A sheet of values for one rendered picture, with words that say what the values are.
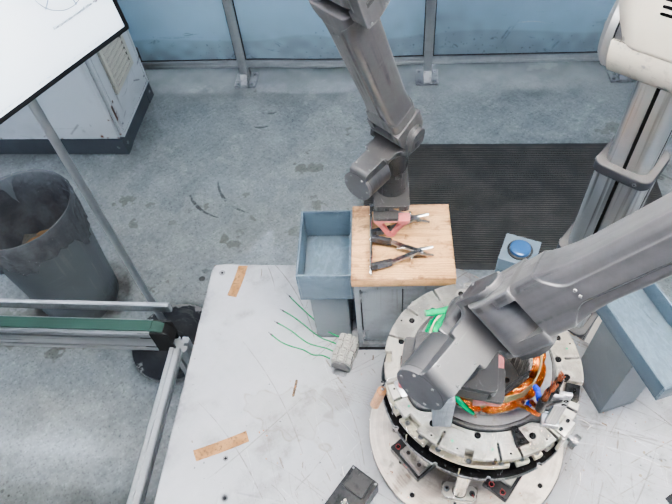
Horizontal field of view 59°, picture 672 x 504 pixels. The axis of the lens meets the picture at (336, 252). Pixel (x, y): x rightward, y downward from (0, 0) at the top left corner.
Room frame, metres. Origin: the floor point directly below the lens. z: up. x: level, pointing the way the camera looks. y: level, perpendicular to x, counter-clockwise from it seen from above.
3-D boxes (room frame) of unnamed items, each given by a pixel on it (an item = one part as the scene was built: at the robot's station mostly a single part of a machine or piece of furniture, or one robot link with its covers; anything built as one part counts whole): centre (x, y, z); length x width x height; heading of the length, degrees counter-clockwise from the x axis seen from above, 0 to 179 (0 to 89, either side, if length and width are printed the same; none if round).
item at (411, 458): (0.37, -0.11, 0.85); 0.06 x 0.04 x 0.05; 32
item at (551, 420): (0.31, -0.29, 1.15); 0.03 x 0.02 x 0.12; 72
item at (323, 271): (0.74, 0.02, 0.92); 0.17 x 0.11 x 0.28; 172
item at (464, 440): (0.43, -0.22, 1.09); 0.32 x 0.32 x 0.01
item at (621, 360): (0.48, -0.53, 0.92); 0.25 x 0.11 x 0.28; 11
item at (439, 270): (0.72, -0.13, 1.05); 0.20 x 0.19 x 0.02; 82
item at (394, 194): (0.76, -0.12, 1.20); 0.10 x 0.07 x 0.07; 173
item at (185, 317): (1.19, 0.67, 0.01); 0.34 x 0.34 x 0.02
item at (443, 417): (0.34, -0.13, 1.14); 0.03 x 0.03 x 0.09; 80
